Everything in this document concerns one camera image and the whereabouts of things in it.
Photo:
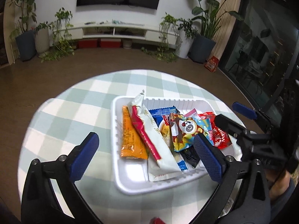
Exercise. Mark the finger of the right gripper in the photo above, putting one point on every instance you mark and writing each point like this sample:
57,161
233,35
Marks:
229,126
244,110

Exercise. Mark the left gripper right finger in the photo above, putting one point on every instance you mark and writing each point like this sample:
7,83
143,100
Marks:
212,158

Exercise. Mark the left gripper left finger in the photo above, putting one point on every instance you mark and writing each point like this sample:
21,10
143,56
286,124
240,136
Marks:
81,156

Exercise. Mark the red snack packet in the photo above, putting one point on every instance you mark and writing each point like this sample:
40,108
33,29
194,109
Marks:
220,139

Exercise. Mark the black snack packet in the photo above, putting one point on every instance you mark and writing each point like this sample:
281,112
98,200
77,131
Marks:
190,156

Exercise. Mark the pink cartoon snack packet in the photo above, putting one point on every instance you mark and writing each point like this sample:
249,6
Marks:
191,113

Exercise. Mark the colourful cartoon snack bag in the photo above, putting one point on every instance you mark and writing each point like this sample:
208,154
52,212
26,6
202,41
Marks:
183,130

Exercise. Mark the white pouch snack bag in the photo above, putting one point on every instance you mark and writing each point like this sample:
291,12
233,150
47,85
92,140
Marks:
161,163

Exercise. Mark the orange wafer snack packet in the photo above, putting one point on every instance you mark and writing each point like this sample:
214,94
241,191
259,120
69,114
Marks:
132,145

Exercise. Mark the blue roll cake packet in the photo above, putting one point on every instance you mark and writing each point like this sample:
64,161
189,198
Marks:
161,117

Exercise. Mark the small red candy packet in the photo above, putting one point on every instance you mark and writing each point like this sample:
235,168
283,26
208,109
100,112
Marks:
157,220

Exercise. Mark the person's right hand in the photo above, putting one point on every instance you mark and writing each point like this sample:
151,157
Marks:
280,183

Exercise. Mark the green checked tablecloth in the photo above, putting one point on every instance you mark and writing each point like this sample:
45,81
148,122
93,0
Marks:
63,122

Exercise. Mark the red box on floor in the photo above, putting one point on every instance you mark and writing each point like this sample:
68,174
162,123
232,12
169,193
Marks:
212,64

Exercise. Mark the white plastic tray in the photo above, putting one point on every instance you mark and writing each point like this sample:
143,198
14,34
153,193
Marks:
131,175

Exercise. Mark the tall plant dark pot right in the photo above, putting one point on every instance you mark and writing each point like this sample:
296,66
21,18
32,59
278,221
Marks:
210,24

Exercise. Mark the tall plant dark pot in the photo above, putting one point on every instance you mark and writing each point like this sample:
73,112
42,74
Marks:
23,35
210,24

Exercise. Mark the plant in white pot right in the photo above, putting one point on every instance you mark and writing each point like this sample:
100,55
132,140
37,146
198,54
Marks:
187,33

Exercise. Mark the trailing vine plant right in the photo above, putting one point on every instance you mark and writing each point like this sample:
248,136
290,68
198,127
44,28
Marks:
163,52

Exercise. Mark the trailing vine plant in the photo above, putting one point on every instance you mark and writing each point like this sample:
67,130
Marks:
62,45
163,52

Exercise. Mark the white tv cabinet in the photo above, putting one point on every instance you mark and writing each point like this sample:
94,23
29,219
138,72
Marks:
136,32

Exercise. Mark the red storage box left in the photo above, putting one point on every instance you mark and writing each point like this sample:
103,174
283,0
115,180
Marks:
88,43

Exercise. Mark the red storage box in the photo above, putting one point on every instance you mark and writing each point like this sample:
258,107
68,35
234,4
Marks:
110,43
88,43

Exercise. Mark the red storage box right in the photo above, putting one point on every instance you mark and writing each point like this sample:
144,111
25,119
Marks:
110,43

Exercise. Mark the trailing vine plant left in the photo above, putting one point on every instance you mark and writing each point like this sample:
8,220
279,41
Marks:
62,45

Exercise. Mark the plant in white ribbed pot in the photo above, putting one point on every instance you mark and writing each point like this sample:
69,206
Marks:
42,41

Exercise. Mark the tall plant dark pot left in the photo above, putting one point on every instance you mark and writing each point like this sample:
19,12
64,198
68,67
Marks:
23,35

